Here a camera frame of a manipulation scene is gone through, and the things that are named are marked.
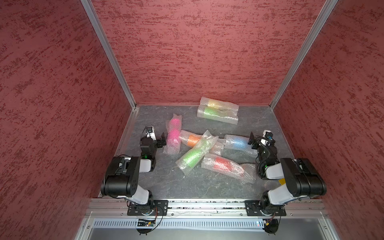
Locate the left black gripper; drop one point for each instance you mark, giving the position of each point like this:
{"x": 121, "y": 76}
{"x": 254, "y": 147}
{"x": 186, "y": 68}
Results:
{"x": 163, "y": 140}

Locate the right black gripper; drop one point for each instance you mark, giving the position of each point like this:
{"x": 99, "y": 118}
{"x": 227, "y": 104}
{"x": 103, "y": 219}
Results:
{"x": 251, "y": 139}

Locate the pink glass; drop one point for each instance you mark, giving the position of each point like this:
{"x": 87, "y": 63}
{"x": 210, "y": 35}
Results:
{"x": 174, "y": 127}

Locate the clear bubble wrap sheet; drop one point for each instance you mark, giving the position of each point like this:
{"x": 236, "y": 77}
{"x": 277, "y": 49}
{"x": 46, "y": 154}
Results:
{"x": 243, "y": 172}

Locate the red wine glass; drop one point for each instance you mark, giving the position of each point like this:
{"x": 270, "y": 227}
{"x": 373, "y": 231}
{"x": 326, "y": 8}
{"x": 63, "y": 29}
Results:
{"x": 223, "y": 165}

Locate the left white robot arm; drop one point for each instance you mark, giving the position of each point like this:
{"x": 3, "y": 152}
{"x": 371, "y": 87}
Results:
{"x": 121, "y": 180}

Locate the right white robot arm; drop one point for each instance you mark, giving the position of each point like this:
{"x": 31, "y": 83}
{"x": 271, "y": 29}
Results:
{"x": 302, "y": 180}

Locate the blue glass in bubble wrap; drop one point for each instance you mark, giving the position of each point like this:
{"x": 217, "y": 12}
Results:
{"x": 240, "y": 143}

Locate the orange glass in bubble wrap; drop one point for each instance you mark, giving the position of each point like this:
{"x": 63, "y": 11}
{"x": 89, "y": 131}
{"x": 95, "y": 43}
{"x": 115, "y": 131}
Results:
{"x": 190, "y": 139}

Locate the light green glass in bubble wrap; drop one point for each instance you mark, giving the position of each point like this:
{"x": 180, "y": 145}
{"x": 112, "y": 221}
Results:
{"x": 229, "y": 117}

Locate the yellow glass in bubble wrap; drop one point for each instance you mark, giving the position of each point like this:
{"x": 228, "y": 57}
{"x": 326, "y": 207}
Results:
{"x": 219, "y": 105}

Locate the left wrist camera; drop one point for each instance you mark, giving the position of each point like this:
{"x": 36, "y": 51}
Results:
{"x": 150, "y": 130}

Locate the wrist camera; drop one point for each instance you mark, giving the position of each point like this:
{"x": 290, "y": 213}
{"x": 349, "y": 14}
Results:
{"x": 267, "y": 139}
{"x": 150, "y": 130}

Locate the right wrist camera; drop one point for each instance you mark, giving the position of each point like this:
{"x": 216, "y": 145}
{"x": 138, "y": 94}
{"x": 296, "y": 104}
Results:
{"x": 267, "y": 139}

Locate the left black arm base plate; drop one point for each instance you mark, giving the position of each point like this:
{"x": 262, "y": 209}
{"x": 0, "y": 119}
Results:
{"x": 151, "y": 209}

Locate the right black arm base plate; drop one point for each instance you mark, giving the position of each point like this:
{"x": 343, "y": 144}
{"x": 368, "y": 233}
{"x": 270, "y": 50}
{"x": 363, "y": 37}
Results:
{"x": 261, "y": 209}

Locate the white perforated cable duct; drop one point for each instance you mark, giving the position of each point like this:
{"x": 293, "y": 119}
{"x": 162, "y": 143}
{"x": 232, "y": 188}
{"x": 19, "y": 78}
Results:
{"x": 188, "y": 224}

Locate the aluminium front rail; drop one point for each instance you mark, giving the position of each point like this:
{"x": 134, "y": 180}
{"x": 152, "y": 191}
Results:
{"x": 206, "y": 208}

